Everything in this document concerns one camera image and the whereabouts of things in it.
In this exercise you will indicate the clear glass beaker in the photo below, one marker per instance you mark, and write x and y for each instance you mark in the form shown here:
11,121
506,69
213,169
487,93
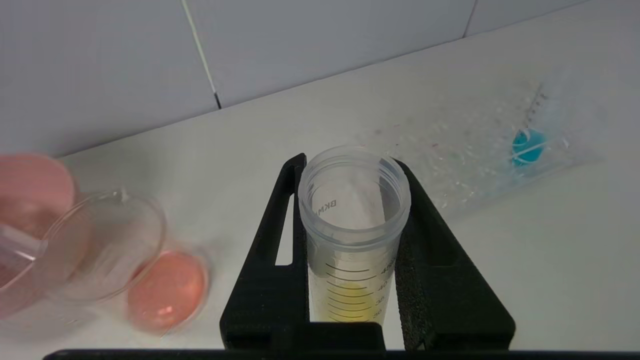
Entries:
115,250

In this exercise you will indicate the clear acrylic test tube rack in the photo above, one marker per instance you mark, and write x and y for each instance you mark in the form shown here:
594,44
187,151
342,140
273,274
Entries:
450,160

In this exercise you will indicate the yellow pigment test tube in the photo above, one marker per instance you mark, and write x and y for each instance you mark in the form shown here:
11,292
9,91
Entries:
352,250

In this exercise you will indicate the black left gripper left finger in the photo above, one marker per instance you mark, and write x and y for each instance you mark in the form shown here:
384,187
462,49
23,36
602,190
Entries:
265,295

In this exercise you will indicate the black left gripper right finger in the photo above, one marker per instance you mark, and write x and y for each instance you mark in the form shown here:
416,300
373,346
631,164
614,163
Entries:
450,300

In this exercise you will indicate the pink plastic bowl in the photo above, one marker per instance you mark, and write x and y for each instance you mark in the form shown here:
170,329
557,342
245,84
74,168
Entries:
35,190

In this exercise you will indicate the blue pigment test tube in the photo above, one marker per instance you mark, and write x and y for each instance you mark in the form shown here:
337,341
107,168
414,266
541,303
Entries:
528,146

